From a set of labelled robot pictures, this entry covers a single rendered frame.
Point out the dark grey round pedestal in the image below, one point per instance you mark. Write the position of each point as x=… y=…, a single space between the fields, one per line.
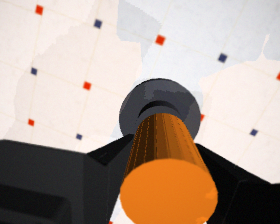
x=159 y=95

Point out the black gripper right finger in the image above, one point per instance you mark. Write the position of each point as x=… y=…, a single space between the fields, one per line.
x=242 y=197

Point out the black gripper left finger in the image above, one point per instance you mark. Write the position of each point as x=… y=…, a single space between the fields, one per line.
x=90 y=181

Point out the orange cylinder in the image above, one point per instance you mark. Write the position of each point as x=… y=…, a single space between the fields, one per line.
x=166 y=180

